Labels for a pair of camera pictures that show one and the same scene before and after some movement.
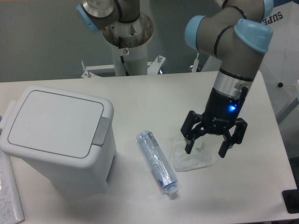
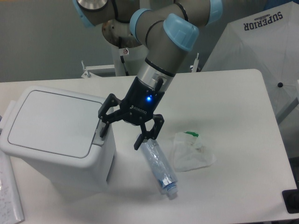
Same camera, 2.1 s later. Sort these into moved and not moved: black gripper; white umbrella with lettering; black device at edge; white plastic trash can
Moved: black gripper
Not moved: black device at edge; white umbrella with lettering; white plastic trash can
